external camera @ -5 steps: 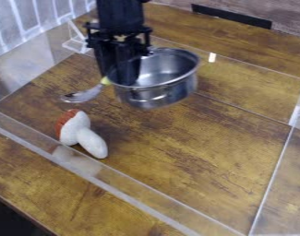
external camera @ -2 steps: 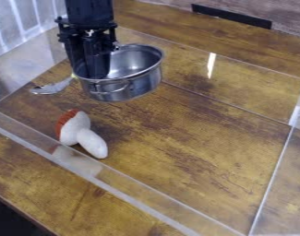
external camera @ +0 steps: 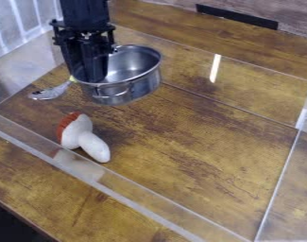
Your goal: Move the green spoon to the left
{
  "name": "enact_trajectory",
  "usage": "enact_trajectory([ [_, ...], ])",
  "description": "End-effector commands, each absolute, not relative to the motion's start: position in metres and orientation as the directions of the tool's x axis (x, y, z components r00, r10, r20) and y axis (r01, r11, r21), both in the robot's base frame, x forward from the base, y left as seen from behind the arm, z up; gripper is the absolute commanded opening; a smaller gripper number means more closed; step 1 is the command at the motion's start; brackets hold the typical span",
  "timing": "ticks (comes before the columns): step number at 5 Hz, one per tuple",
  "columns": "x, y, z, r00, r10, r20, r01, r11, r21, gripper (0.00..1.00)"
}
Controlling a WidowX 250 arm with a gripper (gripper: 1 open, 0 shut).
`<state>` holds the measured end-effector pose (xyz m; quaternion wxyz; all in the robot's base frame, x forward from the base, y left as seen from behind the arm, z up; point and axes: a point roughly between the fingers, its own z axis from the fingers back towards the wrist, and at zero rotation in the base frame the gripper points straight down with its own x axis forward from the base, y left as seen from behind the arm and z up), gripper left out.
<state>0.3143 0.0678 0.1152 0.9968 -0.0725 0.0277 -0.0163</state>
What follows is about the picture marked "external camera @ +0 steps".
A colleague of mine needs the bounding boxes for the clear acrylic enclosure wall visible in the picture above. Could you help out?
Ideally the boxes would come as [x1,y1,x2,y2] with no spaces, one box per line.
[0,18,307,242]

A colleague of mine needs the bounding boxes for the small steel pot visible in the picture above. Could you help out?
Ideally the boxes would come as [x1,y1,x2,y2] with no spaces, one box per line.
[77,44,162,106]

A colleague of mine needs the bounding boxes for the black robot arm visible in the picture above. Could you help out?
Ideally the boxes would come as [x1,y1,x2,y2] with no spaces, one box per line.
[50,0,115,83]

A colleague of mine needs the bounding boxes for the white red plush mushroom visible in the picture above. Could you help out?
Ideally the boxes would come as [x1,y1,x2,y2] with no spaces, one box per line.
[57,112,111,163]

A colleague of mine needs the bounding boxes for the green handled metal spoon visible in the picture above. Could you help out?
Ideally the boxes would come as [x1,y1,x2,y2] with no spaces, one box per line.
[29,77,77,100]

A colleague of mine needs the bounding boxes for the black bar on table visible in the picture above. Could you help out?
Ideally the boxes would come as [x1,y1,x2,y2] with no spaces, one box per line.
[197,4,279,30]

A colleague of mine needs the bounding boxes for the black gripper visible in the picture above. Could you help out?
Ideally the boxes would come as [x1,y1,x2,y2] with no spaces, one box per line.
[50,19,117,83]

